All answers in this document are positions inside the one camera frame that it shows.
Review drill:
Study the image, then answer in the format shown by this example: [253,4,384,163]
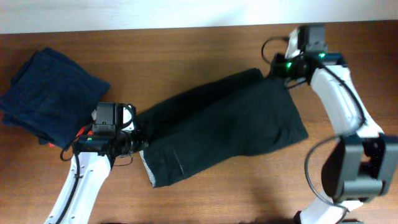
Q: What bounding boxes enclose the black shorts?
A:
[137,68,308,188]

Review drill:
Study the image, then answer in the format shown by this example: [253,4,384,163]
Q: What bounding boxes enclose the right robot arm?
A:
[269,24,397,223]

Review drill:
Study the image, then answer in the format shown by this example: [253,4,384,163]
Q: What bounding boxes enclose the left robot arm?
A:
[45,103,146,224]

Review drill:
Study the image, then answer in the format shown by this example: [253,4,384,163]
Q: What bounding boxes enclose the folded red garment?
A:
[48,109,98,147]

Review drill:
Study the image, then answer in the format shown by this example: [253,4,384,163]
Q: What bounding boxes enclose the folded navy blue garment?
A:
[1,48,110,148]

